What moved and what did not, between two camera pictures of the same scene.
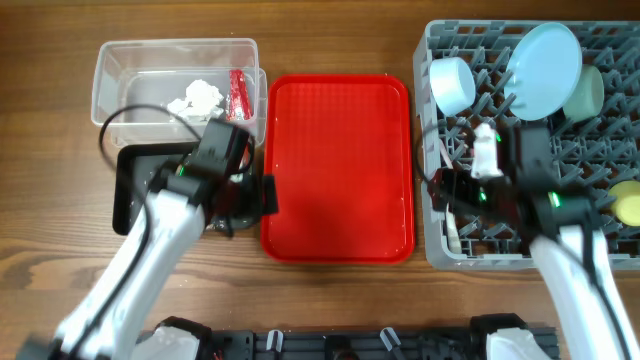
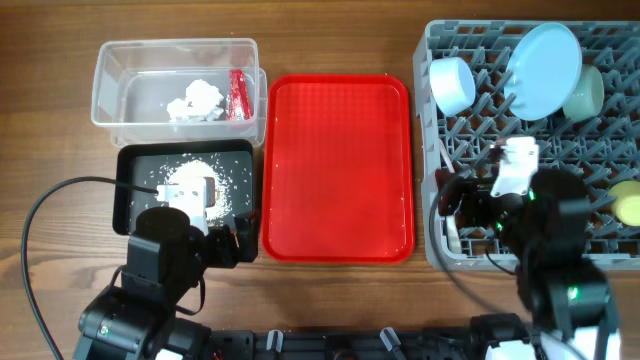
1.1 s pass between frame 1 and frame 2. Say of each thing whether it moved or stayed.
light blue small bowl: stayed
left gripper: moved
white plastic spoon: stayed
